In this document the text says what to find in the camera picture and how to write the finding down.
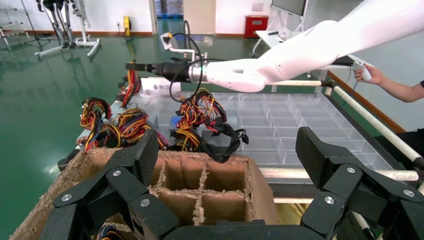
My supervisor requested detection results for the power supply with coloured cables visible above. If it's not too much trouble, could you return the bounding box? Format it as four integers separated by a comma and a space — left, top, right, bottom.
110, 107, 170, 150
110, 60, 143, 117
95, 224, 124, 240
169, 86, 229, 152
76, 96, 114, 152

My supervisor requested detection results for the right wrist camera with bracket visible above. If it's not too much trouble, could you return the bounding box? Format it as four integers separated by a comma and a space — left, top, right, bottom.
160, 32, 208, 62

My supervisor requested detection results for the brown divided cardboard box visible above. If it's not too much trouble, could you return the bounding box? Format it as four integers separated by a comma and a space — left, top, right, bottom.
9, 147, 279, 240

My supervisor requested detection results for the operator bare hand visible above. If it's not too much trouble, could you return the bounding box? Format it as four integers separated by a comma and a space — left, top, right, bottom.
354, 64, 387, 86

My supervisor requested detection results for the white wheeled stand frame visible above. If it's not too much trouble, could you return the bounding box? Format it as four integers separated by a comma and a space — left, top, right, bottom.
33, 0, 102, 61

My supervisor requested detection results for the white desk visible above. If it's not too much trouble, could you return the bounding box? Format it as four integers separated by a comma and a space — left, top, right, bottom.
251, 29, 376, 94

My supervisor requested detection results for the power supply with black cables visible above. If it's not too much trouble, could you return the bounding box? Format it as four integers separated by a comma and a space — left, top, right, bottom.
197, 115, 250, 164

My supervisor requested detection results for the white frame pipe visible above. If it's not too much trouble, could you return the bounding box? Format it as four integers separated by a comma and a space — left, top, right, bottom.
271, 80, 332, 88
259, 167, 420, 182
273, 197, 316, 205
331, 84, 423, 165

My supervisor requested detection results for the clear acrylic divided tray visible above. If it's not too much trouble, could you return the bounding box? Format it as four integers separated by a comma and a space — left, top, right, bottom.
124, 92, 395, 167

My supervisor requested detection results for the yellow device by wall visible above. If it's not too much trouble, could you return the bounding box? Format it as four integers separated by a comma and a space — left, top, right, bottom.
123, 15, 132, 38

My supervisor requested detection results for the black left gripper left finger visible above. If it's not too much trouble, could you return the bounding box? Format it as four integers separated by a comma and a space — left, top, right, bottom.
52, 128, 180, 240

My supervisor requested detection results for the beige door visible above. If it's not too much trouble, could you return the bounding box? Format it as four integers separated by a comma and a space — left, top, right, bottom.
183, 0, 216, 35

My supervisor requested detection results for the white handheld controller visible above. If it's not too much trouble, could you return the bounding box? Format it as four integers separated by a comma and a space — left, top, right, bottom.
352, 61, 374, 83

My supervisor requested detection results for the black pipe joint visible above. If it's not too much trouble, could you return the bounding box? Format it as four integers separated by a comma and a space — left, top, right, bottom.
319, 79, 335, 97

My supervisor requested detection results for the white label sign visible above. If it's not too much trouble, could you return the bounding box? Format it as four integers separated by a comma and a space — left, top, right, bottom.
140, 77, 182, 94

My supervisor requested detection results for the blue cable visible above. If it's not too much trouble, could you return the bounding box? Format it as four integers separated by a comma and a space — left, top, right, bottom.
342, 79, 361, 108

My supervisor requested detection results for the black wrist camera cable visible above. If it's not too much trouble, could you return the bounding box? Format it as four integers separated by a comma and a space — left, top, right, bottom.
168, 32, 208, 104

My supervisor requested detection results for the black legged robot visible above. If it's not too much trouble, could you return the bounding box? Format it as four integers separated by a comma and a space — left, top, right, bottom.
35, 0, 78, 50

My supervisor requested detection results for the operator bare forearm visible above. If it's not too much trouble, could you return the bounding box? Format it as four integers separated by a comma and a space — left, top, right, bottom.
377, 76, 424, 104

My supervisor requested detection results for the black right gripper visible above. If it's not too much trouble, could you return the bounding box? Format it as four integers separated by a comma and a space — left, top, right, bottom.
125, 57, 192, 84

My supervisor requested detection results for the large display on stand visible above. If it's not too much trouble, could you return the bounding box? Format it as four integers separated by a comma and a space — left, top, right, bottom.
266, 0, 307, 34

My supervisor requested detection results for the black cart shelf board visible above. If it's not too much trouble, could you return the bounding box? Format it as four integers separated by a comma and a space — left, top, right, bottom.
267, 181, 319, 200

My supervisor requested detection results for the black laptop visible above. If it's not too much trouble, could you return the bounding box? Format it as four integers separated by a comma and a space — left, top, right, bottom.
331, 55, 358, 66

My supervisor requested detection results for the black caster wheel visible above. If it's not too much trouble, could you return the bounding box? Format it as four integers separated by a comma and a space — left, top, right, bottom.
57, 148, 81, 172

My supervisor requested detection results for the red cabinet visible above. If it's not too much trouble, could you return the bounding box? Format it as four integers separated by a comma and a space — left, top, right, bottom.
244, 14, 270, 40

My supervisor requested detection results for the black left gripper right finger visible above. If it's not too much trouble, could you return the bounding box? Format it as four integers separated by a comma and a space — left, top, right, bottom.
295, 126, 424, 239

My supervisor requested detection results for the yellow cloth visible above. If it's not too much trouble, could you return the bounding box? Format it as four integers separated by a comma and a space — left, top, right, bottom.
274, 202, 311, 227

